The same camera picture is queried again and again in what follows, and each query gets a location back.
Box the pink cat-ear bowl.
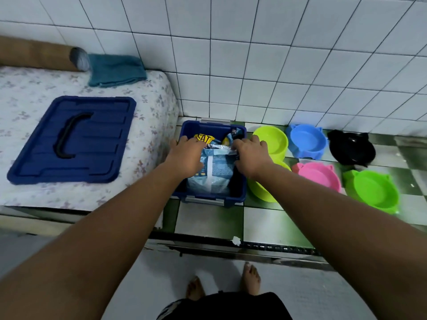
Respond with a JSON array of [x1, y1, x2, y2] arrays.
[[292, 162, 342, 194]]

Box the black cat bowl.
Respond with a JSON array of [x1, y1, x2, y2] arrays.
[[327, 129, 377, 168]]

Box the blue lidded storage box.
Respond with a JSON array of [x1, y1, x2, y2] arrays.
[[172, 120, 248, 208]]

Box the blue pet food bag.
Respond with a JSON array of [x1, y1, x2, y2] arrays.
[[186, 143, 239, 197]]

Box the checkered tiled counter base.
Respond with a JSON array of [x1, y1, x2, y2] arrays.
[[0, 204, 334, 272]]

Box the black shorts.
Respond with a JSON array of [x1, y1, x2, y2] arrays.
[[157, 291, 293, 320]]

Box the blue cat bowl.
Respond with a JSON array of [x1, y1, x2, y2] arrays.
[[286, 124, 328, 160]]

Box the person's foot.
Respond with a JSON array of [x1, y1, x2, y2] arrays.
[[186, 276, 206, 301], [241, 262, 262, 296]]

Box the white floral cloth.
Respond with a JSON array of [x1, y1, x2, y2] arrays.
[[0, 65, 181, 212]]

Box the person's right foot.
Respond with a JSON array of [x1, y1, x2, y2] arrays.
[[241, 262, 262, 296]]

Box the yellow-green double pet bowl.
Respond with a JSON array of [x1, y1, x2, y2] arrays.
[[246, 125, 292, 203]]

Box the brown cardboard roll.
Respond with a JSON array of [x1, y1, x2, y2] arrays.
[[0, 36, 91, 72]]

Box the person's left forearm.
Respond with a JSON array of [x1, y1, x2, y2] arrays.
[[0, 163, 187, 320]]

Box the person's left hand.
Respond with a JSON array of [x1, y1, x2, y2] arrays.
[[162, 136, 209, 180]]

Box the blue box lid with handle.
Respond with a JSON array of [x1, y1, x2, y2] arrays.
[[7, 96, 137, 185]]

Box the person's left foot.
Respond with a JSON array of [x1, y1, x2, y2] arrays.
[[186, 276, 206, 301]]

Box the teal folded towel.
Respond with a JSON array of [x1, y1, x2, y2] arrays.
[[88, 53, 148, 88]]

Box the green cat bowl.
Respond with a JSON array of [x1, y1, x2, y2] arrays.
[[342, 169, 400, 216]]

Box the yellow blue cat food bag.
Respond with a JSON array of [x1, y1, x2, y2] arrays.
[[193, 127, 244, 147]]

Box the person's right forearm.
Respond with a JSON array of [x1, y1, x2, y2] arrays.
[[256, 162, 427, 320]]

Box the person's right hand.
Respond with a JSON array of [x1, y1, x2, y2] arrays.
[[231, 135, 275, 181]]

